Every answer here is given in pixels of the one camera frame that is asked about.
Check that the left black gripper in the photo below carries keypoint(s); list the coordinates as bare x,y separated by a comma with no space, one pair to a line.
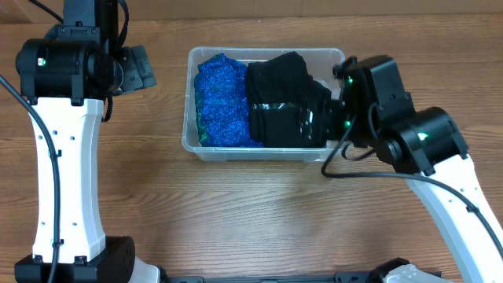
136,67

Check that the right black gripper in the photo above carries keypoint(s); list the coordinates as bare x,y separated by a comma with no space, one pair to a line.
331,128

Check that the large black garment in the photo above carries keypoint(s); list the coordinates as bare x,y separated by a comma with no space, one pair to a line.
276,91

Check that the blue sequin garment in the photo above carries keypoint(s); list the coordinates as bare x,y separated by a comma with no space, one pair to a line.
222,112

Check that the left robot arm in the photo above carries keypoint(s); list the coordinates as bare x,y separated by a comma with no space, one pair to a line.
68,80

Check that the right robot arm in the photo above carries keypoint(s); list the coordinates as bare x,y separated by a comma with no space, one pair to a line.
427,150

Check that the clear plastic storage bin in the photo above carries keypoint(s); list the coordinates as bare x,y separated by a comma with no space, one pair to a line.
319,63

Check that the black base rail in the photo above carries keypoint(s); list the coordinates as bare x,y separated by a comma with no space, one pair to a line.
338,277

